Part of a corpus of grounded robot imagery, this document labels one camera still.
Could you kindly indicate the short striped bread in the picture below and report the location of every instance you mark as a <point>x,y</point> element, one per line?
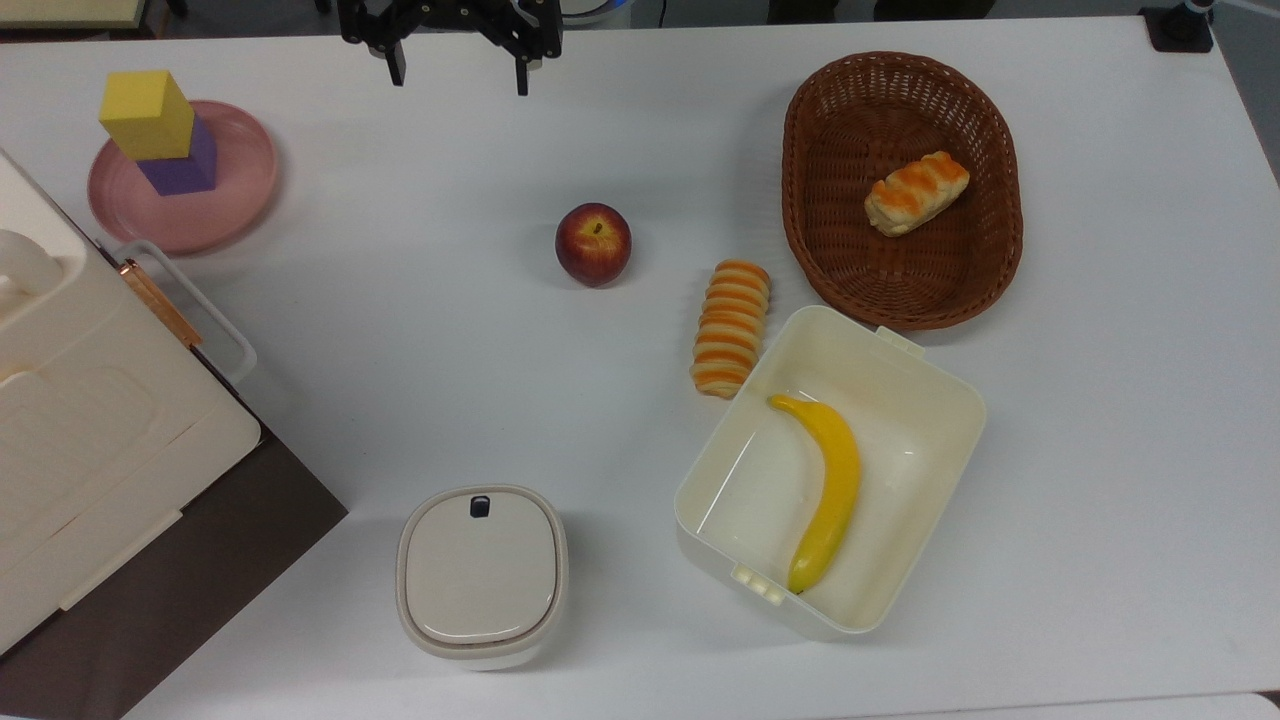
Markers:
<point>917,193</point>

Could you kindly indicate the red apple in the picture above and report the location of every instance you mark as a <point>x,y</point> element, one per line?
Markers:
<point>593,245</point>

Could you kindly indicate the copper latch strip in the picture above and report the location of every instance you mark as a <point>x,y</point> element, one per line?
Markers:
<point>160,302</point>

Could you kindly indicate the yellow banana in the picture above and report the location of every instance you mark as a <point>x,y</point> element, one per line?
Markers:
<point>833,490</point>

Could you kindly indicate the large cream cooler box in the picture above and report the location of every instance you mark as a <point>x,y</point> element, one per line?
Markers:
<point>100,430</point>

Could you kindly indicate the long striped bread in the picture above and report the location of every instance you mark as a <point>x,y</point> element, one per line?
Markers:
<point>732,328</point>

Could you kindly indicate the dark brown cabinet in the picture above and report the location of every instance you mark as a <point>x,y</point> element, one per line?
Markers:
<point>200,570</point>

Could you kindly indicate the cream plastic open box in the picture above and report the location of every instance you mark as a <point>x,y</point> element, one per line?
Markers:
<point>900,400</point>

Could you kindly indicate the brown wicker basket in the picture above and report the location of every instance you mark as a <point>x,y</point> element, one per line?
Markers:
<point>950,270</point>

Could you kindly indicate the pink plate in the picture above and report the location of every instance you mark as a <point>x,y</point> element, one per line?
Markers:
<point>235,190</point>

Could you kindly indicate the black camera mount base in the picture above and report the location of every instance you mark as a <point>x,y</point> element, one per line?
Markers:
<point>1180,28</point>

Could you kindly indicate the yellow cube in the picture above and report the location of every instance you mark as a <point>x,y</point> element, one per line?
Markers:
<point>147,115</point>

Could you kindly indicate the beige side table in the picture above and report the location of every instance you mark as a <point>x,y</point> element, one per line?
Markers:
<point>65,10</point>

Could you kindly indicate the purple cube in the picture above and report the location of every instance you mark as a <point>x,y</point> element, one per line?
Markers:
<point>188,165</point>

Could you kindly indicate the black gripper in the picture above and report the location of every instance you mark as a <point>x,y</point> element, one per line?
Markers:
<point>450,15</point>

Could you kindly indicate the small cream lidded bin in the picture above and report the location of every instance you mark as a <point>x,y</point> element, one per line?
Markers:
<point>482,575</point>

